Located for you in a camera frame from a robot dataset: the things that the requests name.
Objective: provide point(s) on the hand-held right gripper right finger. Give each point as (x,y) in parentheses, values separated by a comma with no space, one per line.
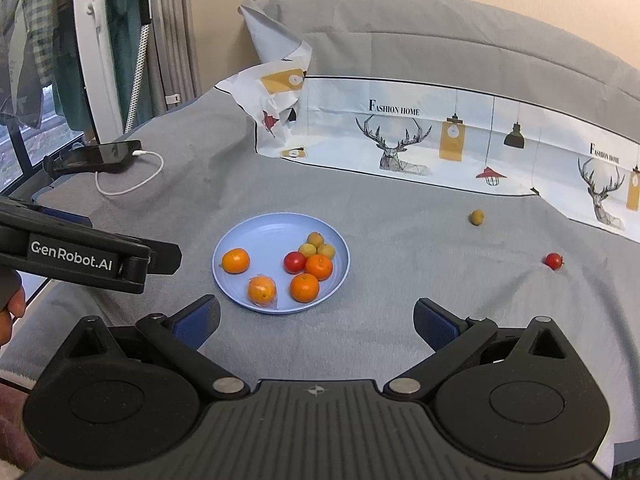
(432,322)

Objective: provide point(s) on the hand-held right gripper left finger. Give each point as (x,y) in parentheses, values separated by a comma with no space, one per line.
(197,322)

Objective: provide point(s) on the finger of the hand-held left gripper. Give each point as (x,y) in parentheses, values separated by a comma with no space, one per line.
(165,258)

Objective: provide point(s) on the orange mandarin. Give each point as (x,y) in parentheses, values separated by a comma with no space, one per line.
(320,267)
(305,288)
(235,261)

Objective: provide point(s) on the plastic mandarin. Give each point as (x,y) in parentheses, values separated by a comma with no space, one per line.
(262,290)

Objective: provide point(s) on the light blue plate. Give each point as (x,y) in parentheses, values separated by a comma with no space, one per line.
(265,237)

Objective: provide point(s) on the red cherry tomato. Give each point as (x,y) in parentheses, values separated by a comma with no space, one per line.
(294,262)
(553,260)

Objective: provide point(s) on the small yellow-green fruit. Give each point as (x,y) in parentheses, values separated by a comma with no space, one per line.
(327,250)
(315,237)
(305,249)
(477,217)

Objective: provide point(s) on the person's left hand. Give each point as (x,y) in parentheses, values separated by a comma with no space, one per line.
(9,322)

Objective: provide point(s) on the black smartphone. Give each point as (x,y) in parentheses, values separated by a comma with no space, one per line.
(95,155)

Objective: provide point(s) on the dark red cloth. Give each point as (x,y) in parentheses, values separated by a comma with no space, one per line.
(15,430)

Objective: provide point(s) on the white deer printed cloth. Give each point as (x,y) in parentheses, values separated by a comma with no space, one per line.
(340,135)

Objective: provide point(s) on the plaid shirt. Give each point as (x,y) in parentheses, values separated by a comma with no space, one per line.
(35,35)

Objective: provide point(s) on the dark green garment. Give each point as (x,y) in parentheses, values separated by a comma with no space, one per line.
(122,20)

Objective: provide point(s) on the white door frame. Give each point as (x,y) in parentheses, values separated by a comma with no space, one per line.
(95,60)

